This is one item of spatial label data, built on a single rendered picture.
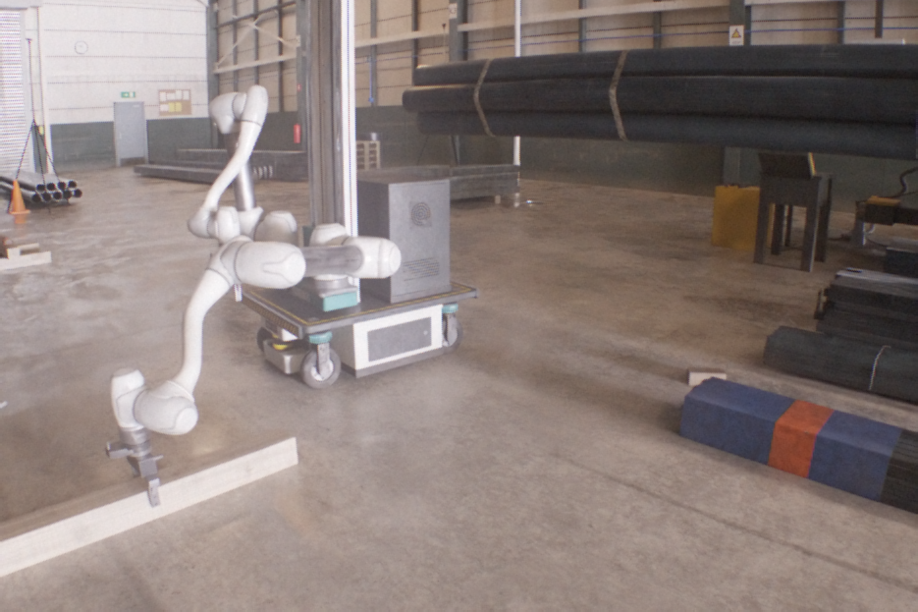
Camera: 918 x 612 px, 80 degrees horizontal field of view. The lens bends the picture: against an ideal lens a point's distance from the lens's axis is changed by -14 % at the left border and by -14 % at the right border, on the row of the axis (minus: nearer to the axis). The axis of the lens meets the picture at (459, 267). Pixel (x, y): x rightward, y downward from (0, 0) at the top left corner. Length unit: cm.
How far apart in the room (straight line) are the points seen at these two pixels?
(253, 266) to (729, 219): 490
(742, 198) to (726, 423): 398
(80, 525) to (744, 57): 283
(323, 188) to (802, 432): 219
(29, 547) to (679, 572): 170
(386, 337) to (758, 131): 177
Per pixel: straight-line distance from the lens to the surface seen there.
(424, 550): 177
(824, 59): 269
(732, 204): 612
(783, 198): 546
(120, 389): 184
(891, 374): 302
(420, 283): 285
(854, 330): 323
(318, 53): 294
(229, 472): 207
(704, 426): 235
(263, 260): 193
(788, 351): 308
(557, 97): 312
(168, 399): 174
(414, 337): 280
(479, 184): 858
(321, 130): 292
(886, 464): 220
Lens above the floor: 109
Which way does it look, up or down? 13 degrees down
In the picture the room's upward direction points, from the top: straight up
